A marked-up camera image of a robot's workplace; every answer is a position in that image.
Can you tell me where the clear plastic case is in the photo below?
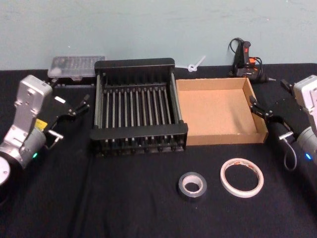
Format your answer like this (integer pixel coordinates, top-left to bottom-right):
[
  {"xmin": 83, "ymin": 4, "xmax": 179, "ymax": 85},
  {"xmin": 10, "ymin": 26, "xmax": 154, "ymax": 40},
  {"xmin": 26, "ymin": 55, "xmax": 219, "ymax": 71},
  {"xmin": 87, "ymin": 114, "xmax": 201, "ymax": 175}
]
[{"xmin": 47, "ymin": 56, "xmax": 106, "ymax": 82}]

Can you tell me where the left gripper cable with plug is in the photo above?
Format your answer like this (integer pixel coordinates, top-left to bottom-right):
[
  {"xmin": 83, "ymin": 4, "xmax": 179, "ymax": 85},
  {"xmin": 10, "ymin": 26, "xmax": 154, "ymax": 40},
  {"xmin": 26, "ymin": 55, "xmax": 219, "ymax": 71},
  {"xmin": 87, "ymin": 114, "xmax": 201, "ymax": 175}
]
[{"xmin": 45, "ymin": 129, "xmax": 64, "ymax": 150}]

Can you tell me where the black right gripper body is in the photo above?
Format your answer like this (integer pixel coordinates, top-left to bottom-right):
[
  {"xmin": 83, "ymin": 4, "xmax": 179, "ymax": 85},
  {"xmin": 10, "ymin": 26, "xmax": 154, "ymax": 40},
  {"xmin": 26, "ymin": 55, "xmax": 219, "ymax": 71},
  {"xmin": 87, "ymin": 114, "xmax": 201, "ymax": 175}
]
[{"xmin": 266, "ymin": 98, "xmax": 303, "ymax": 147}]

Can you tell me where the roll of white tape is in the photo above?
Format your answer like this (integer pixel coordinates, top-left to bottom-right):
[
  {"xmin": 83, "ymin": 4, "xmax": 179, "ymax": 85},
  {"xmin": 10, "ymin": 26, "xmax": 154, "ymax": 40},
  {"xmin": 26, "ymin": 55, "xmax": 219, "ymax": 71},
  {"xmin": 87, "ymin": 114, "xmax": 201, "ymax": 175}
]
[{"xmin": 219, "ymin": 157, "xmax": 264, "ymax": 199}]

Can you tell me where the roll of silver tape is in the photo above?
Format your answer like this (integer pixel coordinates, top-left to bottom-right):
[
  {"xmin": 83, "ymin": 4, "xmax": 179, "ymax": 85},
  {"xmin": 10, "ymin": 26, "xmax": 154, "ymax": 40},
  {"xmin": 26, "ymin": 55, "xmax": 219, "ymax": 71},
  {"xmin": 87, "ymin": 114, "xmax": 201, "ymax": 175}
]
[{"xmin": 177, "ymin": 171, "xmax": 208, "ymax": 202}]

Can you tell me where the black corded tool red switch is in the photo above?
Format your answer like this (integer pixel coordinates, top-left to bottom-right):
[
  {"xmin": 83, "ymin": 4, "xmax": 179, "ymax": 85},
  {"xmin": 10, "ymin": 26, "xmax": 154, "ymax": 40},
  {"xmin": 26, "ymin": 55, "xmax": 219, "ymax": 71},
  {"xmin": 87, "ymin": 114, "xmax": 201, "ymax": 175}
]
[{"xmin": 228, "ymin": 37, "xmax": 276, "ymax": 84}]

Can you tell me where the black rack with steel bars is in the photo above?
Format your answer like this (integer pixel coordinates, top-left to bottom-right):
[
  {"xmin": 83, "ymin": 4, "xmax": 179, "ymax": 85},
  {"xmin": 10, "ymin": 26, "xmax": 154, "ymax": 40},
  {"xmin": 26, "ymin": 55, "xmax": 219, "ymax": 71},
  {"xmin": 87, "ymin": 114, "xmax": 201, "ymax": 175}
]
[{"xmin": 89, "ymin": 58, "xmax": 189, "ymax": 158}]

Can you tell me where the right gripper cable with plug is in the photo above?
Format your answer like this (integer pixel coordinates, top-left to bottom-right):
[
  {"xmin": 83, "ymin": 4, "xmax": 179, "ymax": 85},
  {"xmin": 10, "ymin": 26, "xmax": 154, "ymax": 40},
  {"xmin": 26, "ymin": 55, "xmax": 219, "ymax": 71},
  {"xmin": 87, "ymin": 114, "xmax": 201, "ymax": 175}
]
[{"xmin": 278, "ymin": 132, "xmax": 298, "ymax": 172}]

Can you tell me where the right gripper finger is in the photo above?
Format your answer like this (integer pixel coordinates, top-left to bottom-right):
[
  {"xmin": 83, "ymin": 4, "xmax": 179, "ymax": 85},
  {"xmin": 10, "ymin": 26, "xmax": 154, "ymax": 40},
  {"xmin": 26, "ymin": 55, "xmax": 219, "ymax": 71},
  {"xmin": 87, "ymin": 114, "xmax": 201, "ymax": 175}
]
[
  {"xmin": 248, "ymin": 95, "xmax": 274, "ymax": 122},
  {"xmin": 280, "ymin": 78, "xmax": 295, "ymax": 93}
]

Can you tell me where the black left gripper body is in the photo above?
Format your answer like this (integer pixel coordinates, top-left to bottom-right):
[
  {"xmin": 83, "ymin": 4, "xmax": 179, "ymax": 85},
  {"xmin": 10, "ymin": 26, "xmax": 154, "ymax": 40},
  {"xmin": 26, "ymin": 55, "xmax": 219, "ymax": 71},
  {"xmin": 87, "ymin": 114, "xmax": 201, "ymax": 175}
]
[{"xmin": 34, "ymin": 95, "xmax": 75, "ymax": 150}]

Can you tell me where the shallow brown cardboard tray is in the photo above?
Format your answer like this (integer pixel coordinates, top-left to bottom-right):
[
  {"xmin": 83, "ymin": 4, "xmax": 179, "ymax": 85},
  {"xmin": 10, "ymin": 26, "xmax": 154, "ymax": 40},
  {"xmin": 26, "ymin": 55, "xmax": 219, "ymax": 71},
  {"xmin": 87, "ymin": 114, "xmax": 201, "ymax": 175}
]
[{"xmin": 175, "ymin": 76, "xmax": 269, "ymax": 147}]

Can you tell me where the gripper cable with plug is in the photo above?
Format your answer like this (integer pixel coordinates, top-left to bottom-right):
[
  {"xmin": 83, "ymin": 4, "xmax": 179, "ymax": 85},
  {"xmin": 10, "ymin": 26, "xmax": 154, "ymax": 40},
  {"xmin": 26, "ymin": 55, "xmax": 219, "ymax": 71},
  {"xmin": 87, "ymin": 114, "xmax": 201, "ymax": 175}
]
[
  {"xmin": 45, "ymin": 129, "xmax": 64, "ymax": 150},
  {"xmin": 278, "ymin": 132, "xmax": 298, "ymax": 172}
]

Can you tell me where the black table cloth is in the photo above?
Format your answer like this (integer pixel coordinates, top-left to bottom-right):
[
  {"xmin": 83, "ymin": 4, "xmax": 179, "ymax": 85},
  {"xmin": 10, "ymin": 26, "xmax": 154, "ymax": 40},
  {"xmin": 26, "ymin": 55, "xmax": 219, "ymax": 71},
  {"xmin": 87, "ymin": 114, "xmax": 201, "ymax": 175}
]
[{"xmin": 0, "ymin": 63, "xmax": 317, "ymax": 238}]

